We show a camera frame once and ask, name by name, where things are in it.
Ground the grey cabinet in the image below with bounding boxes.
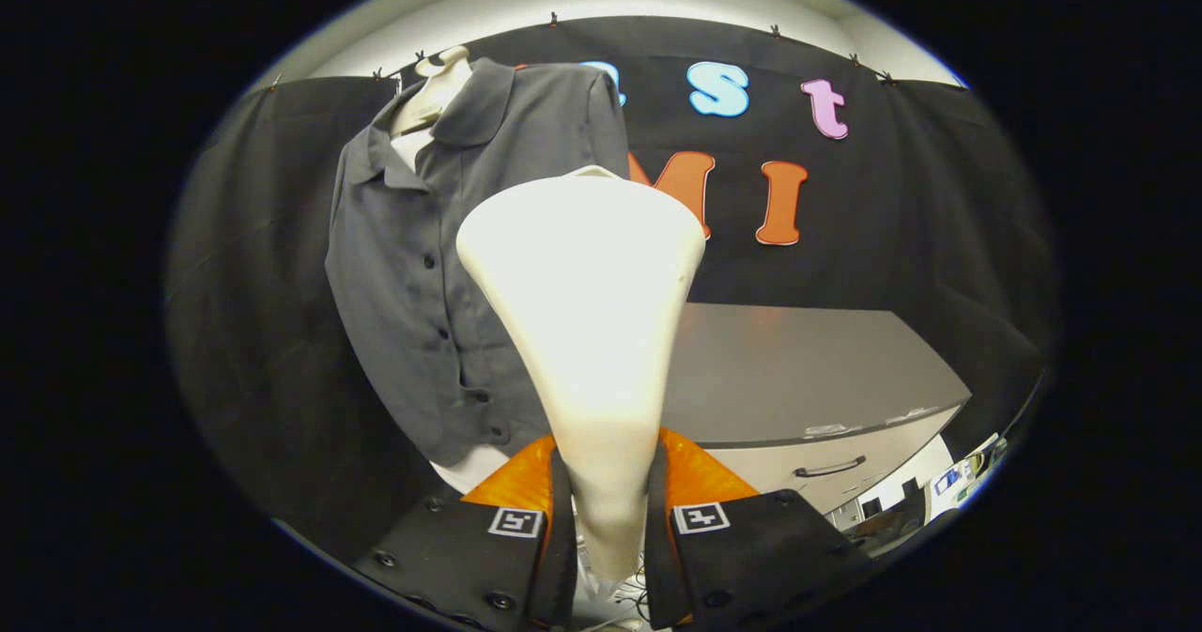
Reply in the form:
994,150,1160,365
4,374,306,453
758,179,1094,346
662,301,973,517

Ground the white desk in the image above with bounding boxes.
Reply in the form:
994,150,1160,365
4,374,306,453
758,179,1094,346
925,435,1010,525

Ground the white mannequin torso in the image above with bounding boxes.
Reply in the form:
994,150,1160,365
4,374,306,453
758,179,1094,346
390,45,513,494

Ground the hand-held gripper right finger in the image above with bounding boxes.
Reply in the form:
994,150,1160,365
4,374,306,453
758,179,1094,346
646,425,879,631

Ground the grey button-up shirt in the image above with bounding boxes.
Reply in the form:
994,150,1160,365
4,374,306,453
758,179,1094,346
324,57,632,469

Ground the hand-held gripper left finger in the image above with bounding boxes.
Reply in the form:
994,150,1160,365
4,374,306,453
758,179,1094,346
352,433,578,629

